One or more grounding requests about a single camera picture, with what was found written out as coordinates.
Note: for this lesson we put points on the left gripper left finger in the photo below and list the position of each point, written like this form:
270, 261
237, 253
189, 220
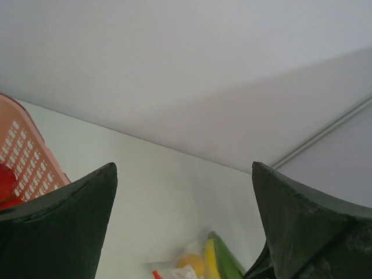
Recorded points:
59, 234

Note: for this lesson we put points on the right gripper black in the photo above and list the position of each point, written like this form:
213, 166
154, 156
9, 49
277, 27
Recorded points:
262, 267

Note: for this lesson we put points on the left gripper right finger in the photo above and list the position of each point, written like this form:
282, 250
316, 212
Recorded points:
311, 234

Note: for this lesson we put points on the green fake lettuce leaf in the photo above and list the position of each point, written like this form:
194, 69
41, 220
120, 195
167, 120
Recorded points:
226, 263

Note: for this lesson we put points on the yellow fake chili pepper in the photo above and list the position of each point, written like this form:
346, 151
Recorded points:
211, 268

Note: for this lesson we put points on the clear zip top bag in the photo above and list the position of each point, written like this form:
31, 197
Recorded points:
168, 268

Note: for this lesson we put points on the orange fake fruit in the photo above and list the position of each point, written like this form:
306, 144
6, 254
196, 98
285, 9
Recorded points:
195, 261

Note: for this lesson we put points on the red fake apple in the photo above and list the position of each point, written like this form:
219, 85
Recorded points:
8, 183

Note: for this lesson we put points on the red orange fake pepper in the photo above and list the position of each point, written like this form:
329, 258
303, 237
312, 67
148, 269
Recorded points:
11, 203

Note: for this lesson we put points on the pink plastic basket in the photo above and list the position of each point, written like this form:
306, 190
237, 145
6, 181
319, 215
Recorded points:
23, 150

